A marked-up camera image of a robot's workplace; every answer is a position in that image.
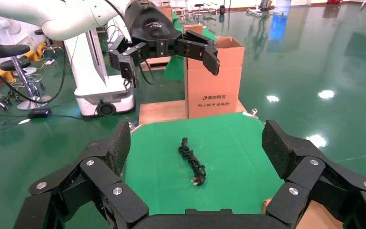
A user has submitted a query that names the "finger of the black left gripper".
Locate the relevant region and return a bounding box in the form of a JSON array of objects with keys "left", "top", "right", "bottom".
[
  {"left": 176, "top": 30, "right": 221, "bottom": 76},
  {"left": 108, "top": 36, "right": 148, "bottom": 80}
]

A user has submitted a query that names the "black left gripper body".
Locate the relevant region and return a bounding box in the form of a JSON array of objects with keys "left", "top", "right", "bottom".
[{"left": 123, "top": 0, "right": 183, "bottom": 60}]

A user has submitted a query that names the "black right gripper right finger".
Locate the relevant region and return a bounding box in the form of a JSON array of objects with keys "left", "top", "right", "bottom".
[{"left": 261, "top": 119, "right": 366, "bottom": 229}]

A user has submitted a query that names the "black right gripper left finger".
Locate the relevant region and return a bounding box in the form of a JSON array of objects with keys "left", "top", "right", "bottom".
[{"left": 13, "top": 121, "right": 150, "bottom": 229}]

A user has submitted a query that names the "black power cable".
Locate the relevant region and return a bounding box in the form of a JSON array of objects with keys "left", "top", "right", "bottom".
[{"left": 178, "top": 137, "right": 207, "bottom": 187}]

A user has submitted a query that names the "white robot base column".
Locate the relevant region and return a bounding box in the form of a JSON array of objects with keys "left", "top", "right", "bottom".
[{"left": 63, "top": 28, "right": 136, "bottom": 117}]

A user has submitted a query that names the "tall printed cardboard box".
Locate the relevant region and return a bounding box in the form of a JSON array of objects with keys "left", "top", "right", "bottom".
[{"left": 183, "top": 23, "right": 245, "bottom": 120}]

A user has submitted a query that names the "shallow open cardboard box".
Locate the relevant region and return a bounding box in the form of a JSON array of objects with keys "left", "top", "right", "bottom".
[{"left": 261, "top": 198, "right": 345, "bottom": 229}]

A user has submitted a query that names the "wooden pallet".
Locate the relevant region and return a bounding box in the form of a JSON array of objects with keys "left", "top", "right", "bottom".
[{"left": 139, "top": 56, "right": 171, "bottom": 72}]

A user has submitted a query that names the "silver metal cloth clip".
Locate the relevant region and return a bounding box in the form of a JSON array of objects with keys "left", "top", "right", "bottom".
[
  {"left": 128, "top": 122, "right": 142, "bottom": 134},
  {"left": 243, "top": 108, "right": 259, "bottom": 120}
]

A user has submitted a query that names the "flat cardboard sheet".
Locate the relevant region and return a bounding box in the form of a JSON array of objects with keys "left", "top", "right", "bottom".
[{"left": 138, "top": 99, "right": 247, "bottom": 125}]

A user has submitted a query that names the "green table cloth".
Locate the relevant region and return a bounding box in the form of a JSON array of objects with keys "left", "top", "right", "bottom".
[{"left": 124, "top": 112, "right": 285, "bottom": 216}]

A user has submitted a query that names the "small black floor adapter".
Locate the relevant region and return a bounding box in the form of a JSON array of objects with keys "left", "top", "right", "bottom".
[{"left": 28, "top": 108, "right": 51, "bottom": 119}]

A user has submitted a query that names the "white standing fan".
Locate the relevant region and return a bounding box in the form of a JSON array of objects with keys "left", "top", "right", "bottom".
[{"left": 0, "top": 17, "right": 22, "bottom": 36}]

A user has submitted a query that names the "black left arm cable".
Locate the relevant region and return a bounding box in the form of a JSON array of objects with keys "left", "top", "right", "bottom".
[{"left": 0, "top": 38, "right": 68, "bottom": 105}]

